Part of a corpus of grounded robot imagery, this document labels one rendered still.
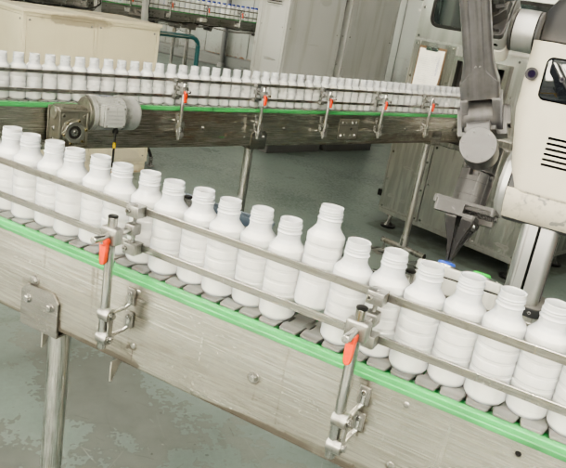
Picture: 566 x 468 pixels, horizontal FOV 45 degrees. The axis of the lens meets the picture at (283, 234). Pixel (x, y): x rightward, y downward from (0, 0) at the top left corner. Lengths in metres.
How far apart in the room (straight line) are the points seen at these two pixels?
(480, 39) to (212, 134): 2.14
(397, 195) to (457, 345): 4.24
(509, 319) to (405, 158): 4.23
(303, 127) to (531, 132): 2.15
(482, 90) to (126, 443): 1.76
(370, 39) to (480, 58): 6.89
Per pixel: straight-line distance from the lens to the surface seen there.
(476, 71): 1.18
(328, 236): 1.05
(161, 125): 3.00
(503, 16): 1.59
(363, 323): 0.95
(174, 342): 1.21
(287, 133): 3.48
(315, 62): 7.46
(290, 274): 1.09
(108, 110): 2.66
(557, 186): 1.53
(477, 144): 1.12
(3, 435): 2.54
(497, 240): 4.80
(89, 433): 2.54
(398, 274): 1.03
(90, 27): 5.34
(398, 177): 5.21
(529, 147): 1.53
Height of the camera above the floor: 1.48
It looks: 18 degrees down
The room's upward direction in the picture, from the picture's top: 10 degrees clockwise
